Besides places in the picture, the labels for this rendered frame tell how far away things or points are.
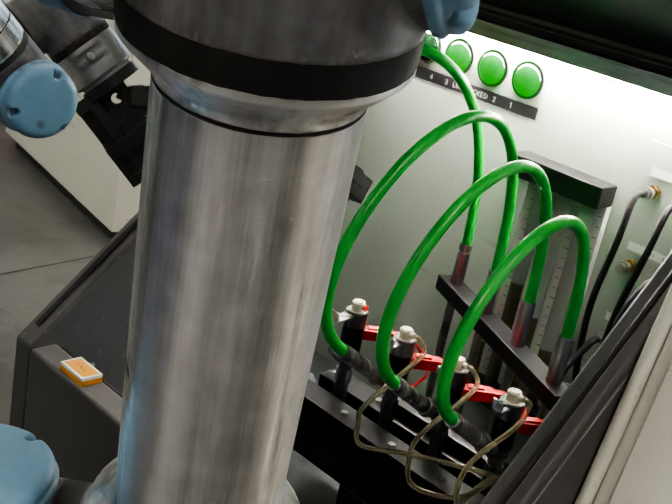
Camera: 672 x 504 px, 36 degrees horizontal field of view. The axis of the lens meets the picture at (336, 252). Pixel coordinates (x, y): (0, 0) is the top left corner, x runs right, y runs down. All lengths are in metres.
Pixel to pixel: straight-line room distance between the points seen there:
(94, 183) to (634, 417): 3.45
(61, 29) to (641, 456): 0.75
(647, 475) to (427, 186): 0.63
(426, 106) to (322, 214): 1.13
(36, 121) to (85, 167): 3.38
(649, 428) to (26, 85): 0.69
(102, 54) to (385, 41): 0.84
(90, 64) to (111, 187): 3.01
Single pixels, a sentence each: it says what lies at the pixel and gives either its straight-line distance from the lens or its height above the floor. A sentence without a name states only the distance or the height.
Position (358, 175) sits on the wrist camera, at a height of 1.34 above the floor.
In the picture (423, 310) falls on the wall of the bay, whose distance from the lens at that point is 1.57.
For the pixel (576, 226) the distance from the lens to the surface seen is 1.08.
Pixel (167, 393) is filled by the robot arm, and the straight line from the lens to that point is 0.45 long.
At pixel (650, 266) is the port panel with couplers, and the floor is 1.21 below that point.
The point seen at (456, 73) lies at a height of 1.39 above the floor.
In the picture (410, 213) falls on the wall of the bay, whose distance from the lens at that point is 1.56.
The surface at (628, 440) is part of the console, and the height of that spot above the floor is 1.12.
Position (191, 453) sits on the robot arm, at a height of 1.35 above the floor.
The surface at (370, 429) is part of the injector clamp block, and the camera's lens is 1.26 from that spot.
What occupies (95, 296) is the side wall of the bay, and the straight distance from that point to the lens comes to 1.41.
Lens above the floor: 1.61
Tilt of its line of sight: 21 degrees down
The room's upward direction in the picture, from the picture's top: 12 degrees clockwise
